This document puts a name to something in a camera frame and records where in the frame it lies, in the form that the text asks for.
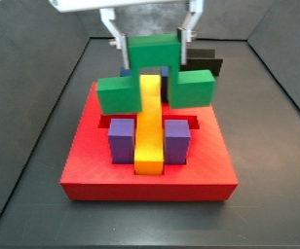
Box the black angled fixture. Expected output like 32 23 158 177
180 49 224 77

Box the green stepped arch block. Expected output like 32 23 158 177
96 33 217 116

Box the purple block left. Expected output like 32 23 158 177
109 119 134 164

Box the blue block left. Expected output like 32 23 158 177
121 67 132 77

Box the blue block right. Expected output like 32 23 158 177
161 66 171 103

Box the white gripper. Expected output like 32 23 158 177
49 0 204 69

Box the purple block right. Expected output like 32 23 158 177
165 120 191 164

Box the yellow long bar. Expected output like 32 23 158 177
134 75 165 175

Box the red base board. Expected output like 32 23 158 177
61 91 239 201

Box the purple block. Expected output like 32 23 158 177
165 120 191 164
109 119 134 164

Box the blue block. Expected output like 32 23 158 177
121 67 132 77
161 66 171 103

